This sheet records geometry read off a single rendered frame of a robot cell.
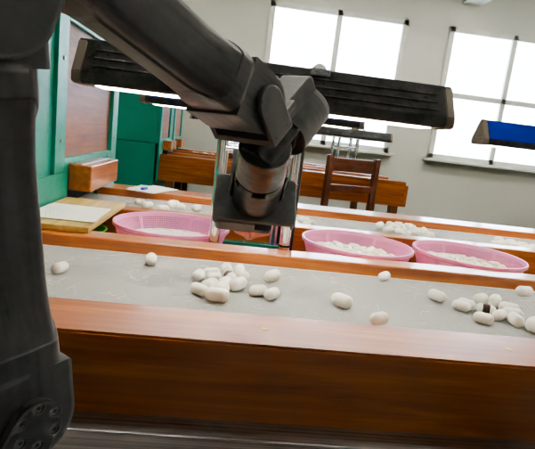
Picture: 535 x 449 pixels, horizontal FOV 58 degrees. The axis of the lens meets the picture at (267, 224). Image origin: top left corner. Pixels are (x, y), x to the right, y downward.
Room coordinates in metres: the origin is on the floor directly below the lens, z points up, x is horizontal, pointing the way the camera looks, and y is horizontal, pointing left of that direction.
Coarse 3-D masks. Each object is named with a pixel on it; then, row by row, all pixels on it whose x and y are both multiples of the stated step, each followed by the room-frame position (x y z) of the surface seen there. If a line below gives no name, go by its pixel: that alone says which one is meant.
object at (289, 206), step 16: (224, 176) 0.61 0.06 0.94; (224, 192) 0.60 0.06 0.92; (240, 192) 0.55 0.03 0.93; (272, 192) 0.54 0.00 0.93; (288, 192) 0.61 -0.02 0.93; (224, 208) 0.58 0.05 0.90; (240, 208) 0.57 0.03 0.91; (256, 208) 0.56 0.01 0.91; (272, 208) 0.58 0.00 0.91; (288, 208) 0.59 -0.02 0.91; (272, 224) 0.58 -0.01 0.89; (288, 224) 0.58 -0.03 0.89
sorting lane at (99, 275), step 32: (64, 256) 0.84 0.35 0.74; (96, 256) 0.86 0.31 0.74; (128, 256) 0.89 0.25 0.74; (160, 256) 0.91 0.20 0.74; (64, 288) 0.68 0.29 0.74; (96, 288) 0.70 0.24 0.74; (128, 288) 0.71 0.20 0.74; (160, 288) 0.73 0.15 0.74; (288, 288) 0.81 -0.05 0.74; (320, 288) 0.83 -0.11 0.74; (352, 288) 0.85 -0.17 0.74; (384, 288) 0.88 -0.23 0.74; (416, 288) 0.90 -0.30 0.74; (448, 288) 0.93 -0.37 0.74; (480, 288) 0.96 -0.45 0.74; (320, 320) 0.67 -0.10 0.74; (352, 320) 0.69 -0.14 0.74; (416, 320) 0.72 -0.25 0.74; (448, 320) 0.74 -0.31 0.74
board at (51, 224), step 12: (72, 204) 1.14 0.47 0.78; (84, 204) 1.16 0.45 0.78; (96, 204) 1.18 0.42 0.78; (108, 204) 1.20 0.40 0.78; (120, 204) 1.22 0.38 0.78; (108, 216) 1.07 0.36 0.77; (48, 228) 0.92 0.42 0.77; (60, 228) 0.92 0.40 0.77; (72, 228) 0.92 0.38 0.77; (84, 228) 0.92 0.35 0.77
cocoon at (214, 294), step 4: (208, 288) 0.70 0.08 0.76; (212, 288) 0.70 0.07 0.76; (216, 288) 0.70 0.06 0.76; (220, 288) 0.70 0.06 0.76; (208, 292) 0.69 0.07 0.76; (212, 292) 0.69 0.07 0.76; (216, 292) 0.69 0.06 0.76; (220, 292) 0.69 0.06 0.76; (224, 292) 0.69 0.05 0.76; (228, 292) 0.70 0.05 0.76; (208, 296) 0.69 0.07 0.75; (212, 296) 0.69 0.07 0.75; (216, 296) 0.69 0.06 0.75; (220, 296) 0.69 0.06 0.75; (224, 296) 0.69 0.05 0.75; (228, 296) 0.69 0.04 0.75; (208, 300) 0.69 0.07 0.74; (212, 300) 0.69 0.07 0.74; (216, 300) 0.69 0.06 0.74; (220, 300) 0.69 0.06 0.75; (224, 300) 0.69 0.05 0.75
